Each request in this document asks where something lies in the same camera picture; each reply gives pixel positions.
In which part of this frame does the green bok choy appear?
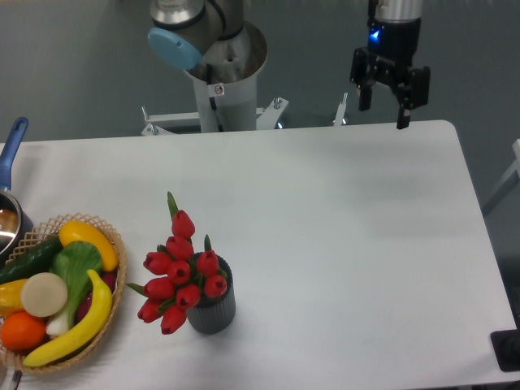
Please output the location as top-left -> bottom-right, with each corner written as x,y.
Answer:
46,241 -> 102,338

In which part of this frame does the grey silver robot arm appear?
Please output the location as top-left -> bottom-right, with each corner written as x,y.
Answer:
147,1 -> 431,132

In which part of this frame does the orange fruit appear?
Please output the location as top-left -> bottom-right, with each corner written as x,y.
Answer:
1,311 -> 46,351

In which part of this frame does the dark red fruit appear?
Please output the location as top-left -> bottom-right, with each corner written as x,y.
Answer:
76,271 -> 117,322

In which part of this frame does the yellow banana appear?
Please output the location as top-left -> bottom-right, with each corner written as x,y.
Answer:
23,269 -> 112,368

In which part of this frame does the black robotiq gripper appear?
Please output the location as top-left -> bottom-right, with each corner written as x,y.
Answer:
350,18 -> 431,130

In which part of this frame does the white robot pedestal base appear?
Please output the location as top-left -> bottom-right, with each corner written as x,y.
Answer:
140,19 -> 349,137

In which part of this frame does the red tulip bouquet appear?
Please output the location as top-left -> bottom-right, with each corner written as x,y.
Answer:
128,193 -> 220,335

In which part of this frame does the blue handled saucepan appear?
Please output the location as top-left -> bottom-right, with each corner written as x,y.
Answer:
1,117 -> 33,267

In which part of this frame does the green cucumber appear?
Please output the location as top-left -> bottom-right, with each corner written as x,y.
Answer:
1,236 -> 63,284

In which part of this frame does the dark grey ribbed vase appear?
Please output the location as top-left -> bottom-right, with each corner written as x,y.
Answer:
187,255 -> 236,335

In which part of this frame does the woven wicker basket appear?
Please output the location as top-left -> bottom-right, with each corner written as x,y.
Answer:
1,213 -> 127,375

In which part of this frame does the black device at table edge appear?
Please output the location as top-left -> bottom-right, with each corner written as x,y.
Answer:
490,329 -> 519,372

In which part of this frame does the yellow bell pepper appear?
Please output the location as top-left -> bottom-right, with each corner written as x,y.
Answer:
0,279 -> 28,319

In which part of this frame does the white furniture frame right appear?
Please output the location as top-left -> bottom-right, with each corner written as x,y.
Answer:
481,139 -> 519,218

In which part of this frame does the beige round disc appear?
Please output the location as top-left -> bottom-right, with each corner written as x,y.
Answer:
20,272 -> 68,318

